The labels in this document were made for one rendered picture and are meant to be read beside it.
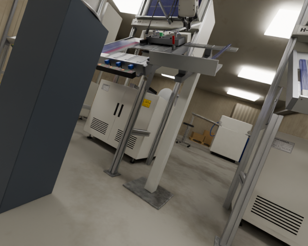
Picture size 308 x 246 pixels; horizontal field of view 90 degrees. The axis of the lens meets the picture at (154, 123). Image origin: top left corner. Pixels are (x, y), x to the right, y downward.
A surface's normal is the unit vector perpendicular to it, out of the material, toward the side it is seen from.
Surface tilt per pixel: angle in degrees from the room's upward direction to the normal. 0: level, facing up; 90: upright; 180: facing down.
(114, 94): 90
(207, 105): 90
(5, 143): 90
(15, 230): 0
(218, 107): 90
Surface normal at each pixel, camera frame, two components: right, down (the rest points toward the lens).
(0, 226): 0.35, -0.94
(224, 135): -0.29, -0.07
